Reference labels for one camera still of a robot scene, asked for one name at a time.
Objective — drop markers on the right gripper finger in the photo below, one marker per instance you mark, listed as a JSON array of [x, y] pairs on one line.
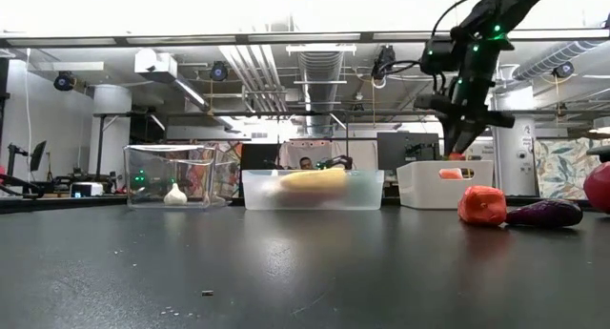
[[452, 138], [467, 136]]

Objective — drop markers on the small salmon orange fruit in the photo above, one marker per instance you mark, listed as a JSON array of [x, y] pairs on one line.
[[450, 173]]

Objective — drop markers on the round orange fruit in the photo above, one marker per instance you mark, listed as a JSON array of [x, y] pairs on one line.
[[481, 206]]

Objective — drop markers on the bright red fruit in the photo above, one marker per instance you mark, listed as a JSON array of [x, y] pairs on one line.
[[599, 188]]

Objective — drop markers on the yellow corn cob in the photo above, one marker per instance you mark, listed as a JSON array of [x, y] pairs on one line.
[[314, 180]]

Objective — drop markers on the white garlic bulb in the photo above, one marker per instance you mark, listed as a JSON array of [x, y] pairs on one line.
[[175, 196]]

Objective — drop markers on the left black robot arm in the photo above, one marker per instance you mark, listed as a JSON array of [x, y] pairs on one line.
[[90, 178]]

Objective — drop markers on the black monitor on arm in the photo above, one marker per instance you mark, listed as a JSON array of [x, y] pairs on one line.
[[38, 155]]

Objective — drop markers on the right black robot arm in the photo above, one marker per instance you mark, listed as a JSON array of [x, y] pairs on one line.
[[505, 5]]

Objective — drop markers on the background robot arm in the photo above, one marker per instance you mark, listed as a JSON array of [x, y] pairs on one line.
[[336, 162]]

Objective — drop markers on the white column with sign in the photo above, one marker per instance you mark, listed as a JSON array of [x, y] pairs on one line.
[[519, 152]]

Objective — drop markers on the dark computer monitor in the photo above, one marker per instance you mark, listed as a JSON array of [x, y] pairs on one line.
[[395, 150]]

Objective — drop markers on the white plastic bin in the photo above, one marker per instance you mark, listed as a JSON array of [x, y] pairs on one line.
[[419, 191]]

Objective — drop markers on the black ceiling spotlight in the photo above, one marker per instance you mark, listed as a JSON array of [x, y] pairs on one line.
[[563, 69], [63, 81], [218, 71]]

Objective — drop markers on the blue leaf pattern mural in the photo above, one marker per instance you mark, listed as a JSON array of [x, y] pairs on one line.
[[562, 167]]

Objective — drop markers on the purple eggplant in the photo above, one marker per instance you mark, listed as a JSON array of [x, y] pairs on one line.
[[543, 213]]

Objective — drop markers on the person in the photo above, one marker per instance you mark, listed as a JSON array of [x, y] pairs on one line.
[[306, 163]]

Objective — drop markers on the frosted plastic bin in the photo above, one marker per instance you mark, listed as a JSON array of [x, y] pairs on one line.
[[310, 202]]

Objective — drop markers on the white hanging cloth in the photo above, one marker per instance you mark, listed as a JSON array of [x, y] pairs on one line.
[[290, 152]]

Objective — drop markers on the dark flat screen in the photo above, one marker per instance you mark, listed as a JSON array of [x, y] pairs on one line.
[[259, 156]]

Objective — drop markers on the colourful red pattern artwork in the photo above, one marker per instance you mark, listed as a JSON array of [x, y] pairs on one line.
[[233, 152]]

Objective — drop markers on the small dark debris piece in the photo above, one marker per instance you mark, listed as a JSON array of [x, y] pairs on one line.
[[207, 293]]

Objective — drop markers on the white ceiling box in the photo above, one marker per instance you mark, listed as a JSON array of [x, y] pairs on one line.
[[155, 64]]

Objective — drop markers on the clear plastic bin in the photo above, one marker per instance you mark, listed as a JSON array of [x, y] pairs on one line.
[[143, 157]]

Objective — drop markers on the plain white column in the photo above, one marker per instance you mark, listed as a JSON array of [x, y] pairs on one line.
[[112, 105]]

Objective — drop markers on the silver slanted air duct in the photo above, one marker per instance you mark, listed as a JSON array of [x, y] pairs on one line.
[[548, 59]]

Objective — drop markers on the black hanging camera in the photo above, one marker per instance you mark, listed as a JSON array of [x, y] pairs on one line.
[[385, 59]]

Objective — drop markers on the corrugated vertical air duct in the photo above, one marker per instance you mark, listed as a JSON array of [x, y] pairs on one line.
[[320, 67]]

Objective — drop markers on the overhead aluminium frame beam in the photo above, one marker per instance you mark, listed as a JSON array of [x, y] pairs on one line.
[[190, 39]]

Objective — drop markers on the black table frame rail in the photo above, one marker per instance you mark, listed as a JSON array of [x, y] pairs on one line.
[[47, 204]]

